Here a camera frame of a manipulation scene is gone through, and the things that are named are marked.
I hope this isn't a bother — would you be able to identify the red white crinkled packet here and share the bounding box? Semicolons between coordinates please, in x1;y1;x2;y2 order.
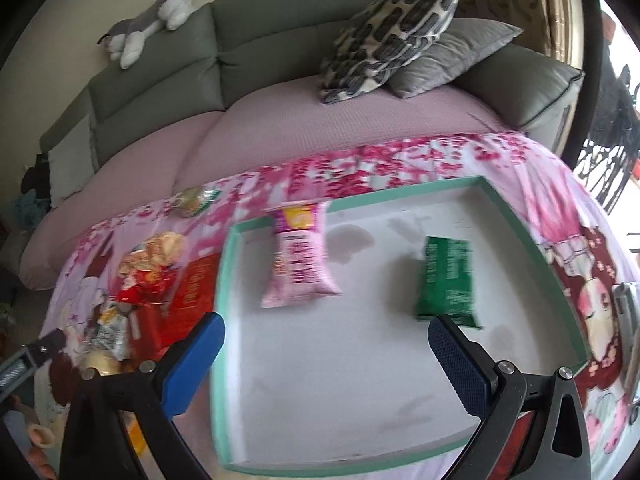
115;266;178;306

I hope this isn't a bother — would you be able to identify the pudding cup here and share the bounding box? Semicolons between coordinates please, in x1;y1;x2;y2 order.
81;349;122;376

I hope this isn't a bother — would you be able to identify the white green korean packet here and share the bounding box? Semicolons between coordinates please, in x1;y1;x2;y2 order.
90;306;129;362

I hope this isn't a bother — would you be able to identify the red snack packet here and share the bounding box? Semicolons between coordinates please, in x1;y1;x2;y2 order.
160;254;220;348

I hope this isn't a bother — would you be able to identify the grey cushion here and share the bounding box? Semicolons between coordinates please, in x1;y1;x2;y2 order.
387;18;523;100

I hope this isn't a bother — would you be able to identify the light grey small pillow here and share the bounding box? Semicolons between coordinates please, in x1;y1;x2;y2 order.
49;116;96;208

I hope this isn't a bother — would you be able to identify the green rimmed white tray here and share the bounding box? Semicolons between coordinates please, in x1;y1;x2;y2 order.
210;177;590;477

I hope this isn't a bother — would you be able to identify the dark red box packet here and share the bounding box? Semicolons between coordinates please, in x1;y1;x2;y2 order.
128;304;167;363

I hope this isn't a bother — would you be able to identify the dark green snack packet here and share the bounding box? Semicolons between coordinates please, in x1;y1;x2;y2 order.
416;236;482;330

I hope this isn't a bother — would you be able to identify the pink snack packet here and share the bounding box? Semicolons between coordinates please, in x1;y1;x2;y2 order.
262;198;342;309

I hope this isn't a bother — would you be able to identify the grey white plush cat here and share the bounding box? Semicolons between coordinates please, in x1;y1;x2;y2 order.
96;0;195;70

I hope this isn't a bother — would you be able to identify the black white patterned cushion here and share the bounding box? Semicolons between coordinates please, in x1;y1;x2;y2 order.
320;0;459;104

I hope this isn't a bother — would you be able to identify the pink cartoon blanket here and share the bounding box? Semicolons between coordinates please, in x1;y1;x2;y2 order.
20;131;639;479

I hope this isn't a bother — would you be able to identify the grey green sofa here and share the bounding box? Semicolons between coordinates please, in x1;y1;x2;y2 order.
39;0;584;164

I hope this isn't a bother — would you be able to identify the round cracker packet green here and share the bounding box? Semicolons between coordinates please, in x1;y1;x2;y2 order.
172;186;220;218

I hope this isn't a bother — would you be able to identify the beige orange snack packet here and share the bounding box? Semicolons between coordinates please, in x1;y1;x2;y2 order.
117;231;186;278

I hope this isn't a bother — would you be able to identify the pink sofa seat cover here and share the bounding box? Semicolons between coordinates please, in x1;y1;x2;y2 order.
18;77;508;290

